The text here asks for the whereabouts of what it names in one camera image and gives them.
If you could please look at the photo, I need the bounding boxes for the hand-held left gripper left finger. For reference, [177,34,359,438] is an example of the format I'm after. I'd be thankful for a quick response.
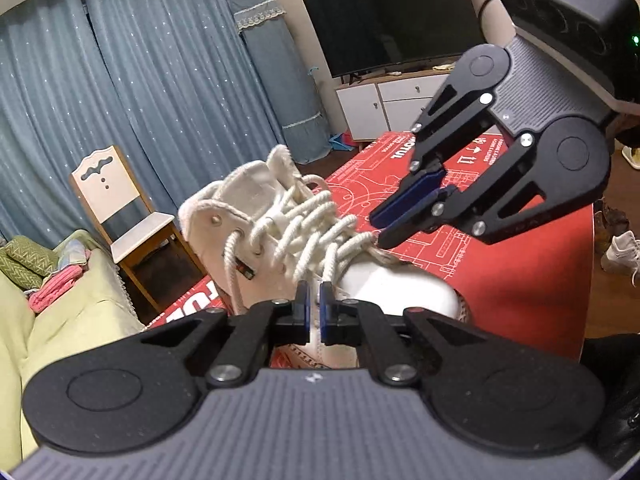
[141,282,309,388]

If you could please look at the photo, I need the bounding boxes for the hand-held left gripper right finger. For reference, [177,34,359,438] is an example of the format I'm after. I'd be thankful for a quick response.
[320,282,488,388]

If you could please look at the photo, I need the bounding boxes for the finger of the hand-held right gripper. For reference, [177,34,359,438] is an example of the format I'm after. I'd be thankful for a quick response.
[369,72,496,228]
[377,135,593,250]

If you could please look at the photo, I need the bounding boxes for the white high-top shoe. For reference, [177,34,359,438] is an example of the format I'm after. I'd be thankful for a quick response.
[177,145,473,371]

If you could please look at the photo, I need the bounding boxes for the white shoelace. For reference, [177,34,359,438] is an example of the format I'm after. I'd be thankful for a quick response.
[222,175,396,316]

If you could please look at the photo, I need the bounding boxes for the red printed board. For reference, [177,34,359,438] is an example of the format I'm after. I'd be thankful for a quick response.
[147,127,596,371]

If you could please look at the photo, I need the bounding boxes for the blue and red toy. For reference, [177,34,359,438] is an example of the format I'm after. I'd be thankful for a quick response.
[327,132,360,152]

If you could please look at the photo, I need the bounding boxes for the white cabinet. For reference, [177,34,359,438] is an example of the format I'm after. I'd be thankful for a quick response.
[334,62,463,143]

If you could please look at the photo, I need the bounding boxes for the brown boots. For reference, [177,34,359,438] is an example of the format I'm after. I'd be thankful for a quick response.
[592,197,632,241]

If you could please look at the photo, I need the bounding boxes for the white sneaker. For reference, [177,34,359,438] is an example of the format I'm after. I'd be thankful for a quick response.
[600,230,640,286]

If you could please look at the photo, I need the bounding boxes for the covered standing air conditioner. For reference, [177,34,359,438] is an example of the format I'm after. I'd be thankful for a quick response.
[229,0,332,165]

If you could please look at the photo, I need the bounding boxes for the black television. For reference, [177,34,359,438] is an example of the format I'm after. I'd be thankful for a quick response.
[302,0,486,80]

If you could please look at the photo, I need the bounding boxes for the wooden chair with white seat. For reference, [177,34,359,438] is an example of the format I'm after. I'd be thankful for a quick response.
[69,145,206,313]

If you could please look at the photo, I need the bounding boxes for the pastel folded blanket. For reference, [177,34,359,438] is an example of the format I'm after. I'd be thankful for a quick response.
[52,237,93,276]

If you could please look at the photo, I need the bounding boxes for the person's black jacket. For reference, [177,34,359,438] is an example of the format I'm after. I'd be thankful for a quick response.
[580,332,640,471]

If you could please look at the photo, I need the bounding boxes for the pink folded cloth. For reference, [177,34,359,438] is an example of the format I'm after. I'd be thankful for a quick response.
[27,265,83,313]

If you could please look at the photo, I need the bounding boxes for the green covered sofa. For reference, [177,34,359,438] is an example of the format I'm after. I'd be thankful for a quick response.
[0,230,146,461]

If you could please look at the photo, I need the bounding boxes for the blue curtain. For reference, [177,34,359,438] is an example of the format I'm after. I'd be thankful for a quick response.
[0,0,301,251]

